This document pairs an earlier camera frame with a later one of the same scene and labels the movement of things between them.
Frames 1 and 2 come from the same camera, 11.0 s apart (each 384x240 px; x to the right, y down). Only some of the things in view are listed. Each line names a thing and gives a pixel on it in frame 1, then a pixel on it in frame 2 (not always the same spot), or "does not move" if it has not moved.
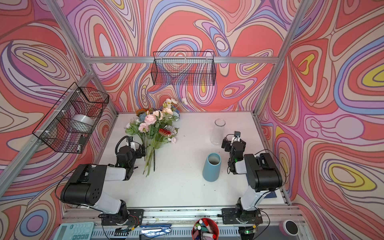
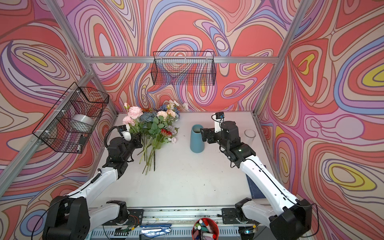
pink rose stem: [144, 128] -> [132, 119]
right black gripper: [227, 144] -> [205, 135]
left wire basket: [70, 124] does not move
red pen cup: [205, 229] does not move
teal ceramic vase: [212, 168] -> [197, 145]
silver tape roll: [82, 123] does not move
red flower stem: [162, 132] does not move
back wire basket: [183, 68] does not move
